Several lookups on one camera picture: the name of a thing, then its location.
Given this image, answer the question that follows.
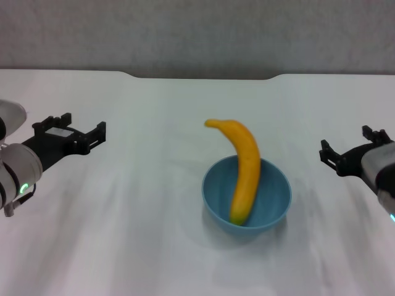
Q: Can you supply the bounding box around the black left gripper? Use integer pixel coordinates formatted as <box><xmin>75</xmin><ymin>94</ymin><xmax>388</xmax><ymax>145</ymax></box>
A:
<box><xmin>21</xmin><ymin>113</ymin><xmax>107</xmax><ymax>174</ymax></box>

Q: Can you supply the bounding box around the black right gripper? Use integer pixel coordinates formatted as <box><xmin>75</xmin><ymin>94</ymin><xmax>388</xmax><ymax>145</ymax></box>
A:
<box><xmin>318</xmin><ymin>125</ymin><xmax>391</xmax><ymax>179</ymax></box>

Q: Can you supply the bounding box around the blue bowl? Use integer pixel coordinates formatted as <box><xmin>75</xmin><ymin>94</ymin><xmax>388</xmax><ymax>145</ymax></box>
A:
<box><xmin>201</xmin><ymin>155</ymin><xmax>293</xmax><ymax>236</ymax></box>

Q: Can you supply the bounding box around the yellow banana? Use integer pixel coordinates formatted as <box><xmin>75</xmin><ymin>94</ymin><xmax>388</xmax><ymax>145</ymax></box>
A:
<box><xmin>204</xmin><ymin>118</ymin><xmax>262</xmax><ymax>226</ymax></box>

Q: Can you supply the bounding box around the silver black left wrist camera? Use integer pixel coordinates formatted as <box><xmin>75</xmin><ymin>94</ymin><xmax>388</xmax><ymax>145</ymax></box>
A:
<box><xmin>0</xmin><ymin>99</ymin><xmax>27</xmax><ymax>138</ymax></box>

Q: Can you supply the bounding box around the left wrist cable with plug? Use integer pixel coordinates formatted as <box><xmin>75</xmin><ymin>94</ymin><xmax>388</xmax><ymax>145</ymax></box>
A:
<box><xmin>3</xmin><ymin>184</ymin><xmax>37</xmax><ymax>218</ymax></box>

